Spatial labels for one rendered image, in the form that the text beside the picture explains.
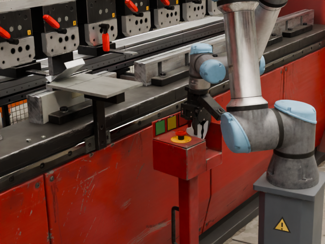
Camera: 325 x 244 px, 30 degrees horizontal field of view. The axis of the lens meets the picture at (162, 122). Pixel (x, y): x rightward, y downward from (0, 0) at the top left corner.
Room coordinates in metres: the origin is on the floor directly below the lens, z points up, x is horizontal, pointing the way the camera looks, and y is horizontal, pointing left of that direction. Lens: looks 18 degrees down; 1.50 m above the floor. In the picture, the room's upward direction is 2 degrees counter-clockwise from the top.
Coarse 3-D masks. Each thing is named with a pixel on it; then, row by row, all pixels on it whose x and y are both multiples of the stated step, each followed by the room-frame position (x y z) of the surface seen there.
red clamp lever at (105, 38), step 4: (100, 24) 2.12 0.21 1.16; (104, 24) 2.10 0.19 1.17; (108, 24) 2.10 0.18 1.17; (104, 28) 2.10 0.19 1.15; (108, 28) 2.10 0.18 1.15; (104, 32) 2.11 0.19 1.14; (104, 36) 2.10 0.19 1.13; (108, 36) 2.11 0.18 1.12; (104, 40) 2.10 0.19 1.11; (108, 40) 2.10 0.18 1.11; (104, 44) 2.10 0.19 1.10; (108, 44) 2.10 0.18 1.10; (104, 48) 2.10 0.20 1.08; (108, 48) 2.10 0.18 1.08
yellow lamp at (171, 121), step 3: (171, 117) 2.07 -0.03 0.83; (174, 117) 2.08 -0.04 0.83; (168, 120) 2.06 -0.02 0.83; (171, 120) 2.07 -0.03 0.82; (174, 120) 2.08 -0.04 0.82; (168, 123) 2.06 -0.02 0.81; (171, 123) 2.07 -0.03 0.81; (174, 123) 2.08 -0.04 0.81; (168, 126) 2.06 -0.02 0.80; (171, 126) 2.07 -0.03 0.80; (174, 126) 2.08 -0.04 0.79; (168, 129) 2.06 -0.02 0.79
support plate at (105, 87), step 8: (64, 80) 1.99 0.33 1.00; (72, 80) 1.98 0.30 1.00; (80, 80) 1.98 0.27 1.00; (96, 80) 1.98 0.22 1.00; (104, 80) 1.97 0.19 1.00; (112, 80) 1.97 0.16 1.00; (120, 80) 1.97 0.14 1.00; (128, 80) 1.96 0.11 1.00; (56, 88) 1.92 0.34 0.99; (64, 88) 1.90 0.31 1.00; (72, 88) 1.88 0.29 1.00; (80, 88) 1.88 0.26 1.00; (88, 88) 1.88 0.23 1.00; (96, 88) 1.87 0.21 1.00; (104, 88) 1.87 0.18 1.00; (112, 88) 1.87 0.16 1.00; (120, 88) 1.87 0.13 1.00; (128, 88) 1.87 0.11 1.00; (104, 96) 1.79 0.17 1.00
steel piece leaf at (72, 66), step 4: (76, 60) 1.98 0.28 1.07; (80, 60) 1.99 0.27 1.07; (68, 64) 1.94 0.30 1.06; (72, 64) 1.96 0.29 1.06; (76, 64) 1.97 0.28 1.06; (80, 64) 1.98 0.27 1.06; (68, 68) 1.93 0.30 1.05; (72, 68) 1.96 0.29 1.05; (76, 68) 1.99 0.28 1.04; (64, 72) 1.95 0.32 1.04; (68, 72) 1.98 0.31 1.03; (72, 72) 2.01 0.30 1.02; (60, 76) 1.98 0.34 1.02; (64, 76) 2.01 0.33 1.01; (68, 76) 2.04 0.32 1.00; (52, 80) 1.97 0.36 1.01
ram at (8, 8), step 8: (16, 0) 1.84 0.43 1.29; (24, 0) 1.87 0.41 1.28; (32, 0) 1.89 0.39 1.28; (40, 0) 1.92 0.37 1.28; (48, 0) 1.95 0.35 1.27; (56, 0) 1.97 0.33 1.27; (64, 0) 2.00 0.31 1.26; (72, 0) 2.03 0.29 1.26; (0, 8) 1.79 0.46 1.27; (8, 8) 1.82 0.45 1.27; (16, 8) 1.84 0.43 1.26; (24, 8) 1.87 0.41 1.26
